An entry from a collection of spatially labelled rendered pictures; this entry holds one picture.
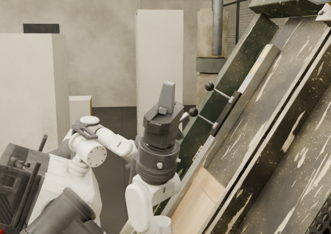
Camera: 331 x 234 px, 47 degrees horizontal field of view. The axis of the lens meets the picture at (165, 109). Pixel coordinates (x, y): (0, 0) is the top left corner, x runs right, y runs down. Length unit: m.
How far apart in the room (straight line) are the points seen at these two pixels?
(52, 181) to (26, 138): 2.56
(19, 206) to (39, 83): 2.50
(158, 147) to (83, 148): 0.37
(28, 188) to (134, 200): 0.30
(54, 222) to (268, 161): 0.62
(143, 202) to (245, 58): 1.07
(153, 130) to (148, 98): 4.24
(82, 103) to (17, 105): 2.73
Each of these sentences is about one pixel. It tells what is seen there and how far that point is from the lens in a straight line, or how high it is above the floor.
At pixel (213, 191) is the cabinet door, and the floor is 1.20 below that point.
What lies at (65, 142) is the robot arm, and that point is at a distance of 1.39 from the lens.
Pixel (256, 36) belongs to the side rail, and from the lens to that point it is 1.76.
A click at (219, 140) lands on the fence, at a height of 1.34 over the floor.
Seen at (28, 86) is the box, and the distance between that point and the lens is 3.49.
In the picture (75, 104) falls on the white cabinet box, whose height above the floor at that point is 0.66.
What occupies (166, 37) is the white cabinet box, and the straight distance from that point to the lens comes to 4.91.
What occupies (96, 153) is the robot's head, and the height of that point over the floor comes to 1.41.
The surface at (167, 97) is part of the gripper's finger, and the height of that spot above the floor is 1.62.
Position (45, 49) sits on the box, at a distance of 3.43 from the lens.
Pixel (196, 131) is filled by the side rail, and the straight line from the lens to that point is 1.70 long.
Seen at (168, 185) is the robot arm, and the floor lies 1.41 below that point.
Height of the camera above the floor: 1.74
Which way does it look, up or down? 11 degrees down
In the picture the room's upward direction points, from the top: straight up
